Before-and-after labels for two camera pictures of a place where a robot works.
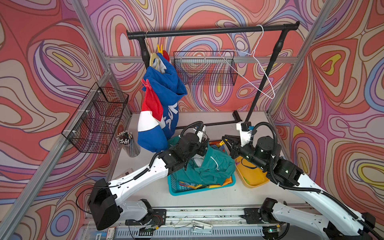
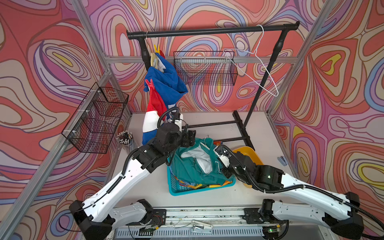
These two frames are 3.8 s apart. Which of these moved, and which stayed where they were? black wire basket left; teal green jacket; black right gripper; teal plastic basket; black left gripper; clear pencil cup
Moved: black right gripper; black left gripper
Stayed: clear pencil cup; black wire basket left; teal plastic basket; teal green jacket
